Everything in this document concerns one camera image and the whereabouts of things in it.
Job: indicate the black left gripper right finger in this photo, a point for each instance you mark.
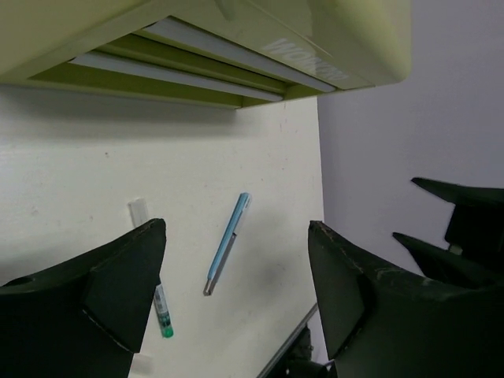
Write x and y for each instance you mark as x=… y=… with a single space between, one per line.
x=380 y=320

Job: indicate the green top drawer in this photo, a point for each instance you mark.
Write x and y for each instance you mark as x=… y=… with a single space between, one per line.
x=177 y=31

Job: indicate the green capped clear pen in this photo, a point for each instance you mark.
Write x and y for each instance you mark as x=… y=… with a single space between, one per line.
x=162 y=312

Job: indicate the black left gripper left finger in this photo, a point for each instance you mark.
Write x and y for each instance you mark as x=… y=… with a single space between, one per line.
x=87 y=316

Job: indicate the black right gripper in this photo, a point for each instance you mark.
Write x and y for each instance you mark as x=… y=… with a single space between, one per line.
x=475 y=232

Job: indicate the green drawer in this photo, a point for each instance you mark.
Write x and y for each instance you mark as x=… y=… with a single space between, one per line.
x=111 y=75
x=177 y=31

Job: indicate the green bottom drawer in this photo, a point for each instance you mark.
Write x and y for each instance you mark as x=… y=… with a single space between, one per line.
x=111 y=75

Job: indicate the green metal tool chest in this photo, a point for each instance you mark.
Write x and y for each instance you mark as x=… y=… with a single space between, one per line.
x=351 y=45

